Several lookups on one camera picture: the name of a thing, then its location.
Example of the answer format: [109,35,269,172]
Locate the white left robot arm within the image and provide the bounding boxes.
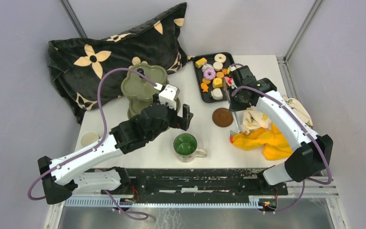
[38,103,193,205]

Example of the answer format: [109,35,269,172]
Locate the black floral pillow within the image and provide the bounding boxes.
[47,2,191,124]

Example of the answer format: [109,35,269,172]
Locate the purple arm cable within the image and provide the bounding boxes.
[231,63,333,214]
[27,67,163,201]

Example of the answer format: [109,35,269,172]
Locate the red flower donut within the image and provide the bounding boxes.
[224,76,237,89]

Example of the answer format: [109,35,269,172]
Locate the white round pastry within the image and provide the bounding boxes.
[213,62,224,72]

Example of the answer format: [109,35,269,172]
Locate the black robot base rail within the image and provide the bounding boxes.
[110,168,288,204]

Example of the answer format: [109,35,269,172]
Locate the white glazed donut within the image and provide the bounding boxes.
[214,53,227,63]

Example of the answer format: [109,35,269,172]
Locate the yellow cloth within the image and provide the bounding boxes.
[230,124,293,161]

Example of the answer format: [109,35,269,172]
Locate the white cream roll cake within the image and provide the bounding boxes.
[211,88,224,101]

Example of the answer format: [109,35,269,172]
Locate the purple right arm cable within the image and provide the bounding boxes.
[231,63,333,214]

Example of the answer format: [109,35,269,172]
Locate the brown wooden coaster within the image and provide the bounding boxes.
[212,108,234,127]

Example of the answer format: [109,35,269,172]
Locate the black dessert tray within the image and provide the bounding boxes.
[193,52,243,104]

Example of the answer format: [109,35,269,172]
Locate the white patterned cloth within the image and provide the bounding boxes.
[241,95,313,135]

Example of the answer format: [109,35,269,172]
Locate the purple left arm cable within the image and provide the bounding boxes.
[27,67,163,201]

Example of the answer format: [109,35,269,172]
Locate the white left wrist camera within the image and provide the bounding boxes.
[158,84,180,110]

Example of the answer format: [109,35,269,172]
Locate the yellow swirl roll cake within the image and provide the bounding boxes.
[213,77,223,89]

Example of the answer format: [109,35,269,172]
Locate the round orange biscuit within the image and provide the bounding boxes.
[202,77,211,84]

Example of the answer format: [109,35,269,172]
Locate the green enamel mug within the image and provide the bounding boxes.
[173,133,208,163]

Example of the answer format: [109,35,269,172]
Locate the orange fish biscuit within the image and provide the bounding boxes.
[200,83,209,93]

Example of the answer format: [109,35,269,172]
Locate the green three-tier serving stand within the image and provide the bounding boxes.
[121,63,181,118]

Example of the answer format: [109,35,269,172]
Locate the metal serving tongs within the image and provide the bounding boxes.
[223,79,242,135]

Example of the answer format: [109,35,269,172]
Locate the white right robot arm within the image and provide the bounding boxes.
[227,64,333,195]

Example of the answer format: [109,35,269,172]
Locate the yellow layered cake slice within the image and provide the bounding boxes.
[194,58,207,68]

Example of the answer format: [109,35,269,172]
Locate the chocolate striped white donut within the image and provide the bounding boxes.
[201,63,214,73]

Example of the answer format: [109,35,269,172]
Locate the purple sprinkled donut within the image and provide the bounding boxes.
[203,69,216,80]

